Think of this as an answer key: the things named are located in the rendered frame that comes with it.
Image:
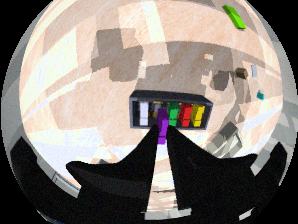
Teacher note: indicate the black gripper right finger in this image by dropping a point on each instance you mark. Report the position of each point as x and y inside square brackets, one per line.
[195, 172]

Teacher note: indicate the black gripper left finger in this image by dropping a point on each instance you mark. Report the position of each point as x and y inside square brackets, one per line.
[130, 177]

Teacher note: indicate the white fuse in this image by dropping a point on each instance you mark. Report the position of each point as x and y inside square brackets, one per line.
[144, 112]

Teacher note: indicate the violet fuse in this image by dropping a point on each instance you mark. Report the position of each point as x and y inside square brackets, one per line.
[162, 124]

